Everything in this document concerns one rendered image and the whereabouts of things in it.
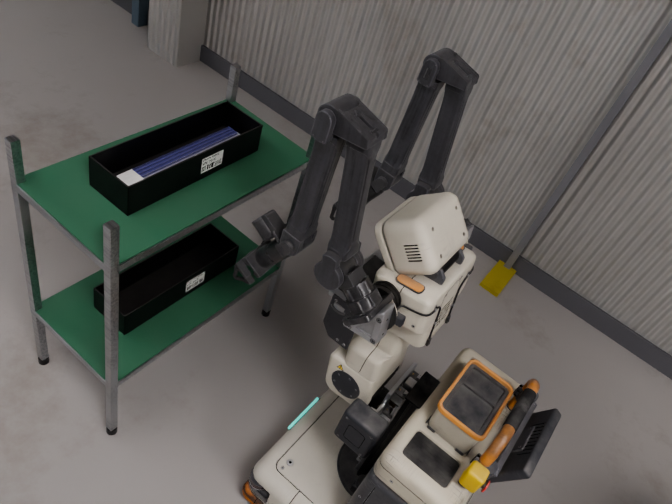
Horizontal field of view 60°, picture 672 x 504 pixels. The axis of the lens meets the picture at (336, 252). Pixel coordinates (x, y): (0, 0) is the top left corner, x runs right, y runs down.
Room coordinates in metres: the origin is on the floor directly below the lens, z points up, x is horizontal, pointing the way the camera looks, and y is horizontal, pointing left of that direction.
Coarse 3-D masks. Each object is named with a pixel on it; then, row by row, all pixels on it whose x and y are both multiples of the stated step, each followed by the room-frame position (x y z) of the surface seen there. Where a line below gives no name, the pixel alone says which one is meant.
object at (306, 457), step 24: (312, 408) 1.23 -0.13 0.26; (336, 408) 1.26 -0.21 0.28; (288, 432) 1.10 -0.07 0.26; (312, 432) 1.13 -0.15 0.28; (264, 456) 0.99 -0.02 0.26; (288, 456) 1.01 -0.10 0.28; (312, 456) 1.04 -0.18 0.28; (336, 456) 1.07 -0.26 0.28; (264, 480) 0.91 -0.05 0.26; (288, 480) 0.93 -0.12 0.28; (312, 480) 0.96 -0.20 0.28; (336, 480) 0.99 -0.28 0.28
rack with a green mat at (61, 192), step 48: (288, 144) 1.82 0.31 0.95; (48, 192) 1.16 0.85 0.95; (96, 192) 1.23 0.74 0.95; (192, 192) 1.38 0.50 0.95; (240, 192) 1.46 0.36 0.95; (96, 240) 1.06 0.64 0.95; (144, 240) 1.12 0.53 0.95; (240, 240) 1.85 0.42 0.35; (240, 288) 1.59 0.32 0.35; (96, 336) 1.14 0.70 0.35; (144, 336) 1.21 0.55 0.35
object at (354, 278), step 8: (352, 256) 1.02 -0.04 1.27; (344, 264) 0.99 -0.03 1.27; (352, 264) 1.01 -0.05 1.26; (344, 272) 0.97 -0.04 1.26; (352, 272) 0.98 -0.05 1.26; (360, 272) 1.00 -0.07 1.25; (344, 280) 0.97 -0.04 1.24; (352, 280) 0.96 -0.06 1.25; (360, 280) 0.98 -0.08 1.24; (344, 288) 0.96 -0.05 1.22
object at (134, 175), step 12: (216, 132) 1.67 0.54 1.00; (228, 132) 1.69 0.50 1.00; (192, 144) 1.55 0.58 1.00; (204, 144) 1.58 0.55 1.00; (216, 144) 1.60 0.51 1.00; (168, 156) 1.45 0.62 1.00; (180, 156) 1.47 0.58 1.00; (144, 168) 1.36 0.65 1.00; (156, 168) 1.38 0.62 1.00; (132, 180) 1.29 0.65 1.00
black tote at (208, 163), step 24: (192, 120) 1.62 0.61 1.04; (216, 120) 1.73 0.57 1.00; (240, 120) 1.74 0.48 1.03; (120, 144) 1.35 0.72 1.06; (144, 144) 1.43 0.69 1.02; (168, 144) 1.53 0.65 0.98; (240, 144) 1.61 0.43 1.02; (96, 168) 1.24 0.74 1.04; (120, 168) 1.35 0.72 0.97; (168, 168) 1.32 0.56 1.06; (192, 168) 1.41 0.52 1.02; (216, 168) 1.52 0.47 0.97; (120, 192) 1.20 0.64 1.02; (144, 192) 1.24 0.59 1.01; (168, 192) 1.33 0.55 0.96
